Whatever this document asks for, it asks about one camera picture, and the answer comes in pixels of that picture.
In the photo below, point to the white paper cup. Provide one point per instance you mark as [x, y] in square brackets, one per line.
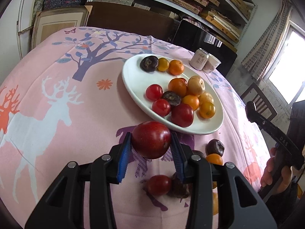
[211, 64]

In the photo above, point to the small orange mandarin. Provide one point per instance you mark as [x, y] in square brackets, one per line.
[178, 86]

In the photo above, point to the window frame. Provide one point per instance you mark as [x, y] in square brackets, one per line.
[286, 74]

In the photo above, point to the large orange mandarin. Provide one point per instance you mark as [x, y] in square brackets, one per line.
[176, 67]

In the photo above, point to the pale yellow fruit front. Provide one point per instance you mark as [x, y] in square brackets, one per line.
[205, 97]

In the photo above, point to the orange kumquat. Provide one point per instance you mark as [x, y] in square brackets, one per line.
[192, 101]

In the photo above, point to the curtain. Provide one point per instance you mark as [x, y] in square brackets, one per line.
[259, 57]

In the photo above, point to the pink drink can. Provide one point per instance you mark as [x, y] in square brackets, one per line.
[199, 59]

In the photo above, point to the dark cabinet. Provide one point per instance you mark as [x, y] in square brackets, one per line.
[147, 23]

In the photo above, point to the red cherry tomato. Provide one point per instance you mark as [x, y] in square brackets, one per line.
[161, 107]

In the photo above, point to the wooden chair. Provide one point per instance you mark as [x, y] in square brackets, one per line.
[260, 100]

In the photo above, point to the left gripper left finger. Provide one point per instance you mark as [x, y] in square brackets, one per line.
[62, 204]

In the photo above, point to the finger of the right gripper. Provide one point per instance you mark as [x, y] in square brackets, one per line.
[253, 116]

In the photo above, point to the dark red plum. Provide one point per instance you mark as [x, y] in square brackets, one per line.
[151, 139]

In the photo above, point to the dark water chestnut top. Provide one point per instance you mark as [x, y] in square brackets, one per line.
[172, 98]

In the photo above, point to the small orange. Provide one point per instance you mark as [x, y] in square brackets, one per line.
[163, 64]

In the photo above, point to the white oval plate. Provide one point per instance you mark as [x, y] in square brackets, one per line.
[181, 118]

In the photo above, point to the large dark water chestnut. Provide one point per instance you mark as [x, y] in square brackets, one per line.
[149, 63]

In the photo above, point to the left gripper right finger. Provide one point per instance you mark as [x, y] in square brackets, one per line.
[240, 206]

